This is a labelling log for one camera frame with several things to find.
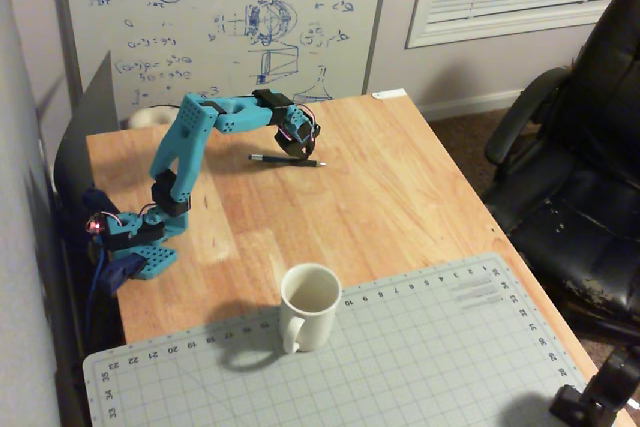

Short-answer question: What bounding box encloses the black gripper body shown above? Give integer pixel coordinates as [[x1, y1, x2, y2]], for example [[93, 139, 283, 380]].
[[273, 122, 318, 154]]

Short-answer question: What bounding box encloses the dark blue pen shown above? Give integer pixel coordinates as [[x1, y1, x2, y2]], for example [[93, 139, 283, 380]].
[[248, 152, 328, 169]]

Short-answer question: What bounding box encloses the white tape roll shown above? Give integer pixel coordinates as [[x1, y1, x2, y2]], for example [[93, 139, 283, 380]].
[[128, 105, 178, 130]]

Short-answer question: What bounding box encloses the whiteboard with blue drawings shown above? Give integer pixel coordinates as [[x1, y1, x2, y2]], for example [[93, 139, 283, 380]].
[[47, 0, 394, 124]]

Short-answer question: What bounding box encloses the white ceramic mug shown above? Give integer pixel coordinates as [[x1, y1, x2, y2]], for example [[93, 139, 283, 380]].
[[278, 262, 343, 355]]

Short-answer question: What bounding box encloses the dark grey panel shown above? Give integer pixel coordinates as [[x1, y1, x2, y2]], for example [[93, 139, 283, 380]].
[[52, 49, 122, 201]]

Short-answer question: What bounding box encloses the controller board with red light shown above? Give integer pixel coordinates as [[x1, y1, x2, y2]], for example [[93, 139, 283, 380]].
[[84, 213, 110, 238]]

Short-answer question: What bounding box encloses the dark blue table clamp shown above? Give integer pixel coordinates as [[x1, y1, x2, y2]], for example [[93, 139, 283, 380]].
[[96, 252, 147, 297]]

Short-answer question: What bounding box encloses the grey cutting mat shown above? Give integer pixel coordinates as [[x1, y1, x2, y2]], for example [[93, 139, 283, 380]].
[[81, 251, 604, 427]]

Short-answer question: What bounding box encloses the black leather office chair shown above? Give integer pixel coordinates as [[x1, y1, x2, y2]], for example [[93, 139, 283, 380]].
[[483, 0, 640, 344]]

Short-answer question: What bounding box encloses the white red wrist cable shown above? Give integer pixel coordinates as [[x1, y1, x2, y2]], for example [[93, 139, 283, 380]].
[[276, 102, 322, 144]]

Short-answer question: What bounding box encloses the black camera stand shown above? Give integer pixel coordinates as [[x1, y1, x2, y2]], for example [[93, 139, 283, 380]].
[[549, 346, 640, 427]]

